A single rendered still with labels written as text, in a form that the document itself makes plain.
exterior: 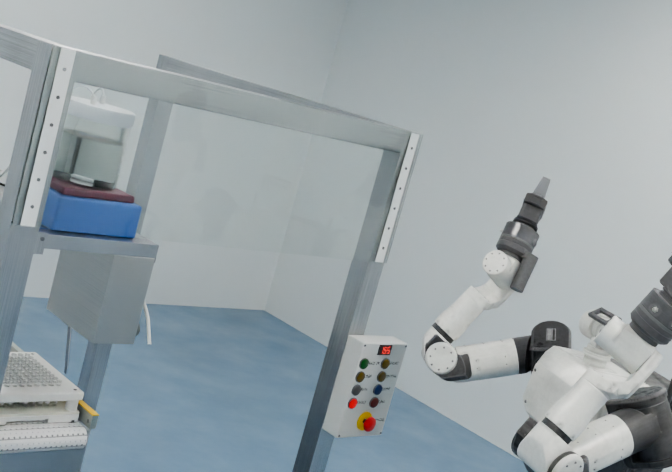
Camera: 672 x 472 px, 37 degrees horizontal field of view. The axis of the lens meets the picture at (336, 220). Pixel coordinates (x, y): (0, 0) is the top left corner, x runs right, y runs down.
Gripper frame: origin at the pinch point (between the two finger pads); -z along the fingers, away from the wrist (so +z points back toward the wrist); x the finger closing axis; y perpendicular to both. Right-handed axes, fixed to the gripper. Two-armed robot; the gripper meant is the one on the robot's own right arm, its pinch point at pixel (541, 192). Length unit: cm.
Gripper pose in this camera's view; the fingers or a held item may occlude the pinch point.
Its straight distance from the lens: 258.2
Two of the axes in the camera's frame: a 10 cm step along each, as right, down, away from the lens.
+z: -4.5, 8.6, -2.2
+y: -8.9, -4.1, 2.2
